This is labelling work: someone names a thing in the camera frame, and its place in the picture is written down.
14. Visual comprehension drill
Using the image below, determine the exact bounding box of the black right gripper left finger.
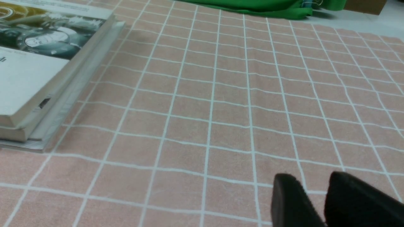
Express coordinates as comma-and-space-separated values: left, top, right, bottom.
271, 173, 326, 227

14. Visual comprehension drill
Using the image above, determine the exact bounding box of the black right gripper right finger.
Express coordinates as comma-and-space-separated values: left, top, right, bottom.
324, 171, 404, 227

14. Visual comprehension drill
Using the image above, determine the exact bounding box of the pink checkered tablecloth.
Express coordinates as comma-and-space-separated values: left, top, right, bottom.
1, 0, 403, 227

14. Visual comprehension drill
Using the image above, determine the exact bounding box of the brown cardboard box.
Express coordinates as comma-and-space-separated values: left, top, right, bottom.
344, 0, 387, 15

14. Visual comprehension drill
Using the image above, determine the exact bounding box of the green backdrop cloth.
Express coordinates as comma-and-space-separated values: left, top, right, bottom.
186, 0, 346, 20

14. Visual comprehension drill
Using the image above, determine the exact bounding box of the bottom thin grey book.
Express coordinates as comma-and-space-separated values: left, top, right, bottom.
1, 62, 102, 153

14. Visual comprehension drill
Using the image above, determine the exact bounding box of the middle white book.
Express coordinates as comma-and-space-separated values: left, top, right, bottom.
1, 21, 125, 143

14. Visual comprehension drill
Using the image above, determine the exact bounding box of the top book with car cover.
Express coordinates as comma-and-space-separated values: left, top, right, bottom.
0, 0, 115, 128

